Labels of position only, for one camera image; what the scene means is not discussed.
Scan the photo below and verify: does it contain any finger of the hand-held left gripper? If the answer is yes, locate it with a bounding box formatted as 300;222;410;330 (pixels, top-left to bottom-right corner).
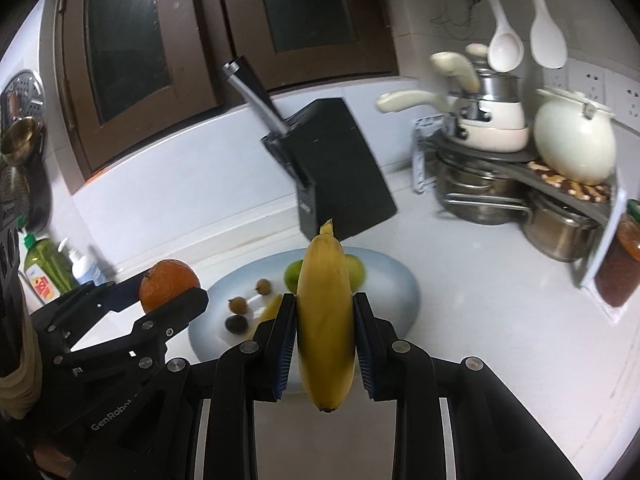
32;279;146;352
50;287;210;377

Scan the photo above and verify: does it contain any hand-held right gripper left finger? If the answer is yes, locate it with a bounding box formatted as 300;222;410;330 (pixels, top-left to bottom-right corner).
107;292;299;480

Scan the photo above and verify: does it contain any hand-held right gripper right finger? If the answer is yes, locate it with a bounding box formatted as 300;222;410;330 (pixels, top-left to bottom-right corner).
352;291;583;480

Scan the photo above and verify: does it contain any orange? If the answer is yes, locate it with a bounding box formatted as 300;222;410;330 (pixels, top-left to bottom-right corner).
139;258;201;316

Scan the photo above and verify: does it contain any curved yellow banana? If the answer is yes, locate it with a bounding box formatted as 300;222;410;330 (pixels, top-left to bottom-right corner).
257;292;283;323

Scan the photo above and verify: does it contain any straight yellow banana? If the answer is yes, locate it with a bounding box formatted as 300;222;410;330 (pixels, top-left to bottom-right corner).
296;219;358;413

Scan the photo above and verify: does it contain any light blue oval plate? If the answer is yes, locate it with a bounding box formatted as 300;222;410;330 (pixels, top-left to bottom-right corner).
187;247;421;363

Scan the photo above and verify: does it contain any person's left hand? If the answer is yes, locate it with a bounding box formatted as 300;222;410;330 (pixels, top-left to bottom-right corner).
31;446;77;477

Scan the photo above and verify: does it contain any white blue pump bottle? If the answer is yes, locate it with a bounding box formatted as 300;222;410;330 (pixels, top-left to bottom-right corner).
57;240;106;286

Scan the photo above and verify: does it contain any green dish soap bottle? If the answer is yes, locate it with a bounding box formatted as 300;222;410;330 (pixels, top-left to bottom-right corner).
22;230;76;303

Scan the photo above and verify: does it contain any round mesh strainer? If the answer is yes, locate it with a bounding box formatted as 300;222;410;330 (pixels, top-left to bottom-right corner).
0;165;31;211

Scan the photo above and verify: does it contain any black knife block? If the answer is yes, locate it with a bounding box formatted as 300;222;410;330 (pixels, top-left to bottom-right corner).
260;98;398;241

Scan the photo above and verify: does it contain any copper ladle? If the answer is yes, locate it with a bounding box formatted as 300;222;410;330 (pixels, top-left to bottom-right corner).
0;95;41;162

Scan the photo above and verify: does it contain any perforated steel steamer plate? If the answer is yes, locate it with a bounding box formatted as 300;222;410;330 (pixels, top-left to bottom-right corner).
0;70;46;126

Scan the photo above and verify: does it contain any cream frying pan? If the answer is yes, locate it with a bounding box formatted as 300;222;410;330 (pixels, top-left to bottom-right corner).
376;91;530;153

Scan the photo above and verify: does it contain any white folded paper towel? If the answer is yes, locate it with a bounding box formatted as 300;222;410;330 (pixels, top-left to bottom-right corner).
592;285;636;324

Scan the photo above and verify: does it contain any wooden trivet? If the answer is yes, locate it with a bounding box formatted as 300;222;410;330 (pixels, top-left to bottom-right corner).
527;160;613;204

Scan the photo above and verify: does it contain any white grey pot rack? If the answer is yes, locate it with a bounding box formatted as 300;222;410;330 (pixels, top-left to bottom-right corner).
411;116;628;288

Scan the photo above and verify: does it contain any glass jar green lid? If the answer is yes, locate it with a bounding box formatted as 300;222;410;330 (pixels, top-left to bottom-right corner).
595;200;640;307

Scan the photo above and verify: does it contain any cream lidded round pot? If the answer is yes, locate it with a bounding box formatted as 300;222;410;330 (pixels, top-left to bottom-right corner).
532;86;617;186

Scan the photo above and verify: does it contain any white rice spoon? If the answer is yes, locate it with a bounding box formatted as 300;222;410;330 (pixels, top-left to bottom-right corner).
522;0;568;68

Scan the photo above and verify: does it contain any steel pot with handle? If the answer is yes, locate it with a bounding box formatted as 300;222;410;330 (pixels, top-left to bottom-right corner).
435;152;531;226

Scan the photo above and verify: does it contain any steel-handled knife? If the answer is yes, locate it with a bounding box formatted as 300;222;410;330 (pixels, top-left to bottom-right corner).
222;56;291;137

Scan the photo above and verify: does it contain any thin black wire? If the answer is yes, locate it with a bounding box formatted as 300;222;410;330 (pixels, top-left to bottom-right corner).
432;0;481;41

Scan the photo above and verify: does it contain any white wall socket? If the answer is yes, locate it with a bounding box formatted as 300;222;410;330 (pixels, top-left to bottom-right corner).
552;57;608;106
602;67;640;133

